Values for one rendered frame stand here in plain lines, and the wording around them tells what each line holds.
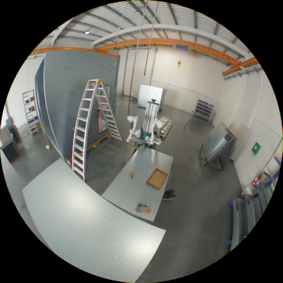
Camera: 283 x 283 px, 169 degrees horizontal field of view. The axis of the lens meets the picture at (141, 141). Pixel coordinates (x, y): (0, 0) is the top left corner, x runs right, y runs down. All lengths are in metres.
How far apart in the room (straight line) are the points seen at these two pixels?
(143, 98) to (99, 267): 9.05
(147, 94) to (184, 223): 8.52
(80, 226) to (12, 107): 10.85
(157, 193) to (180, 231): 1.23
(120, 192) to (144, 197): 0.44
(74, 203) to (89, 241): 0.31
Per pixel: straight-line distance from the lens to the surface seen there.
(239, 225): 3.56
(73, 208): 0.82
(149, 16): 9.26
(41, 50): 11.27
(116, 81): 3.83
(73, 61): 2.82
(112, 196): 1.76
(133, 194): 1.78
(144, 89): 8.73
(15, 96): 11.06
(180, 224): 2.59
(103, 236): 0.73
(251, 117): 6.36
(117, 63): 3.87
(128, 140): 2.51
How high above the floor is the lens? 2.28
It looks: 35 degrees down
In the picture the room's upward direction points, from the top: 10 degrees clockwise
